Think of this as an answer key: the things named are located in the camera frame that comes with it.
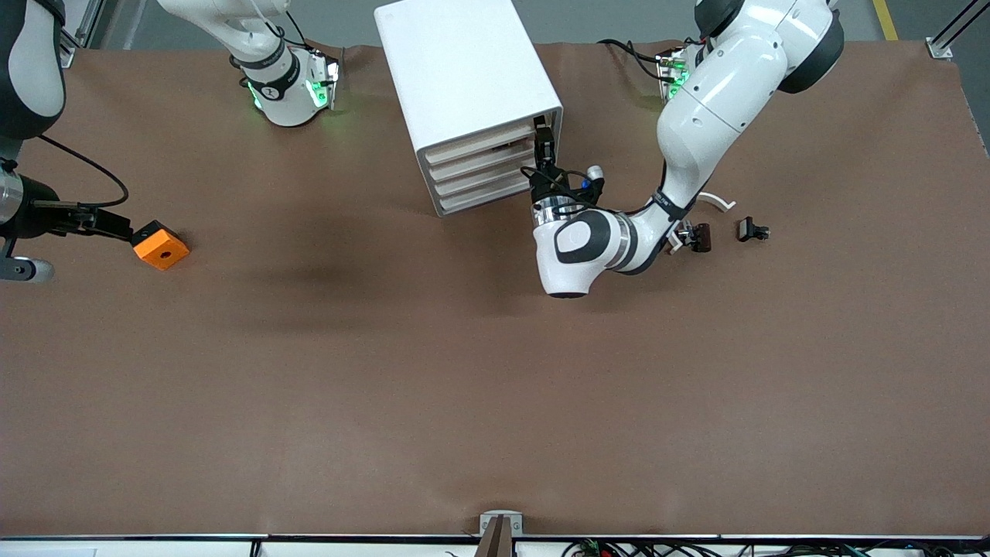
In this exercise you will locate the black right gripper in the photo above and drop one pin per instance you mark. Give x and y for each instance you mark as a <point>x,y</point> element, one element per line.
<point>37,216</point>

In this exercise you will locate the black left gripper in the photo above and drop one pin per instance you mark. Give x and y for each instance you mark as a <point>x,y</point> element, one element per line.
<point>551,186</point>

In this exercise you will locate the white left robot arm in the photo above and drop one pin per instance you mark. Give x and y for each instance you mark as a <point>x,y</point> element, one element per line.
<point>711,108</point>

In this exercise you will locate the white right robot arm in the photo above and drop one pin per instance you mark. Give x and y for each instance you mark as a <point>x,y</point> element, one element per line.
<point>271,85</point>

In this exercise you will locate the silver arm base connector block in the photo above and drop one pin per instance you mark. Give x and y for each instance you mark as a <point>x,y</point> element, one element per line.
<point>323,77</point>
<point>671,73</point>

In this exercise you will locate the orange and black button housing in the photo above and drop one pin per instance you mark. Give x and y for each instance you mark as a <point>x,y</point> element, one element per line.
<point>162,249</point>

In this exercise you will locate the dark brown small component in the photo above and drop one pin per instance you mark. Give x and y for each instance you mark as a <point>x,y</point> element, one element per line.
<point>701,237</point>

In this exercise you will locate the small black component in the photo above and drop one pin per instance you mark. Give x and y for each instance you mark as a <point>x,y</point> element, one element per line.
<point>747,229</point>

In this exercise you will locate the brown table mat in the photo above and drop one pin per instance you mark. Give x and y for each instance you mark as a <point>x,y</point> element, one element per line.
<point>387,387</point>

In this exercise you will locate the aluminium frame profile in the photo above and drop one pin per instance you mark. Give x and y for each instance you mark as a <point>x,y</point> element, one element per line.
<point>73,54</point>
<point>940,48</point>

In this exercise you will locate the white table edge rail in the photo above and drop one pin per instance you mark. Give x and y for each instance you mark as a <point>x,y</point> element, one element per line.
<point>155,548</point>

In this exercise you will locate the grey metal bracket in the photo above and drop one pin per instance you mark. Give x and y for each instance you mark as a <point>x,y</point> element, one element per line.
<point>485,524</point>

